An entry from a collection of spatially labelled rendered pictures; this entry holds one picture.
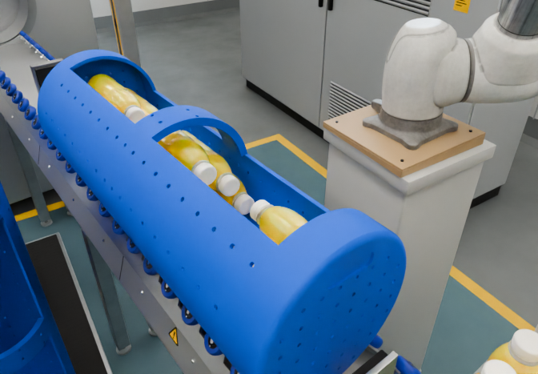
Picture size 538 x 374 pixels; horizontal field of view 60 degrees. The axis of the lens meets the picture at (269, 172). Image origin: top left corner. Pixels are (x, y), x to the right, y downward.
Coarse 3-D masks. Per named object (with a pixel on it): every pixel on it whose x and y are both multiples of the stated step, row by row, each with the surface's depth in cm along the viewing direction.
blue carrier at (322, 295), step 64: (64, 64) 108; (128, 64) 120; (64, 128) 98; (128, 128) 83; (192, 128) 111; (128, 192) 77; (192, 192) 68; (256, 192) 95; (192, 256) 64; (256, 256) 57; (320, 256) 54; (384, 256) 62; (256, 320) 55; (320, 320) 59; (384, 320) 73
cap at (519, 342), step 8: (520, 336) 60; (528, 336) 60; (536, 336) 60; (512, 344) 60; (520, 344) 59; (528, 344) 59; (536, 344) 59; (520, 352) 59; (528, 352) 58; (536, 352) 58; (528, 360) 59; (536, 360) 59
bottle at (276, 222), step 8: (264, 208) 79; (272, 208) 77; (280, 208) 77; (288, 208) 77; (256, 216) 79; (264, 216) 77; (272, 216) 75; (280, 216) 75; (288, 216) 74; (296, 216) 75; (264, 224) 76; (272, 224) 74; (280, 224) 74; (288, 224) 73; (296, 224) 73; (264, 232) 76; (272, 232) 74; (280, 232) 73; (288, 232) 72; (280, 240) 73
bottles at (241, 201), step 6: (240, 180) 96; (240, 186) 94; (216, 192) 94; (240, 192) 92; (246, 192) 94; (228, 198) 93; (234, 198) 92; (240, 198) 91; (246, 198) 91; (234, 204) 92; (240, 204) 91; (246, 204) 92; (252, 204) 93; (240, 210) 91; (246, 210) 92
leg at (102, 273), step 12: (84, 240) 153; (96, 252) 153; (96, 264) 155; (96, 276) 159; (108, 276) 161; (108, 288) 163; (108, 300) 165; (108, 312) 168; (120, 312) 172; (120, 324) 174; (120, 336) 177; (120, 348) 180
